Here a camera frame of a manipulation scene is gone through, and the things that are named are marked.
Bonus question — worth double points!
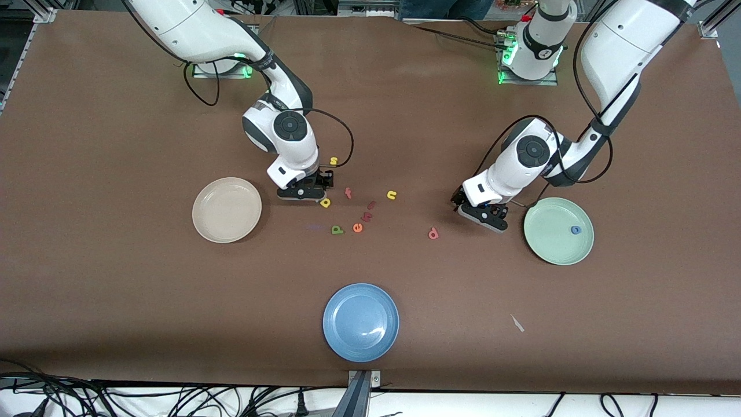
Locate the black floor cable tangle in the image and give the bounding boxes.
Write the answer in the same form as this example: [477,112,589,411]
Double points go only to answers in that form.
[0,359,348,417]

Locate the long black tabletop cable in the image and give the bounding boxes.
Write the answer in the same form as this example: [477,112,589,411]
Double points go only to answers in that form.
[412,24,513,52]

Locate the light green plate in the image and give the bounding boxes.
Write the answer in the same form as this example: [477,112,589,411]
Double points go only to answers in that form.
[523,197,595,266]

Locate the grey metal camera bracket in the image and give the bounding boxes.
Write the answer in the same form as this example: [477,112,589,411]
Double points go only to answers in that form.
[333,370,383,417]

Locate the person in blue jeans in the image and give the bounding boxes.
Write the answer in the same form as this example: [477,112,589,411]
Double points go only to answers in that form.
[399,0,496,21]

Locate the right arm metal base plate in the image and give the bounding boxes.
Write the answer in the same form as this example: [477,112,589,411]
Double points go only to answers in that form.
[192,57,256,79]

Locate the beige plate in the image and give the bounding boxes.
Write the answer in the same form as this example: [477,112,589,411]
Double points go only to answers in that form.
[192,177,263,244]

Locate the blue plate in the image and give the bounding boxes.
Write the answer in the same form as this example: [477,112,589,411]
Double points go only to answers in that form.
[322,283,401,363]

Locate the short black tabletop cable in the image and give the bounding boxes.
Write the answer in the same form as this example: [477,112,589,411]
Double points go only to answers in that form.
[460,16,510,36]

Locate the aluminium frame rail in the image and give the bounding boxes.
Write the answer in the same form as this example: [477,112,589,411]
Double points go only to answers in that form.
[0,22,36,114]

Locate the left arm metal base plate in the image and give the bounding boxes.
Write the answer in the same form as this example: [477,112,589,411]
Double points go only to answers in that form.
[495,29,559,86]

